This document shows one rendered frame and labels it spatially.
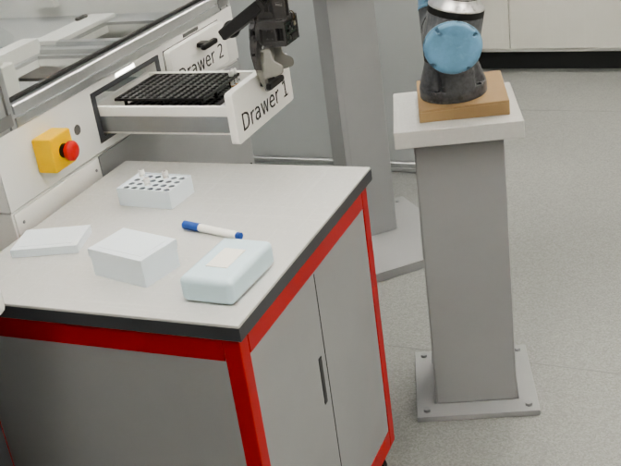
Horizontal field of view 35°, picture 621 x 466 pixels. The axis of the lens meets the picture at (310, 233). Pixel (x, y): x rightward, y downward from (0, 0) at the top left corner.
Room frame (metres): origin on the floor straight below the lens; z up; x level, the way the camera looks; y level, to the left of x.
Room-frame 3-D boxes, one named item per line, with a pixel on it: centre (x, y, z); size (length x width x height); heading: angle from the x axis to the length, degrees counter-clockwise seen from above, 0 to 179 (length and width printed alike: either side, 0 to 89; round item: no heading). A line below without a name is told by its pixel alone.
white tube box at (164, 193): (1.84, 0.29, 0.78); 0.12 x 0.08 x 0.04; 61
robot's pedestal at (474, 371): (2.14, -0.37, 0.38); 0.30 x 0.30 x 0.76; 82
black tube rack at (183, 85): (2.14, 0.25, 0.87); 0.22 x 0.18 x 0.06; 65
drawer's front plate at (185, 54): (2.48, 0.22, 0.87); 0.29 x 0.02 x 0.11; 155
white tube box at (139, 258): (1.53, 0.30, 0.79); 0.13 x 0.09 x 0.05; 51
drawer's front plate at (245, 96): (2.05, 0.06, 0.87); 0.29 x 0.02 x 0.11; 155
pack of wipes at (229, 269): (1.43, 0.14, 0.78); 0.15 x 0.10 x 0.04; 152
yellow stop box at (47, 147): (1.89, 0.48, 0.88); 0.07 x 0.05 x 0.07; 155
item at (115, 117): (2.14, 0.25, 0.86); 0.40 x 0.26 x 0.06; 65
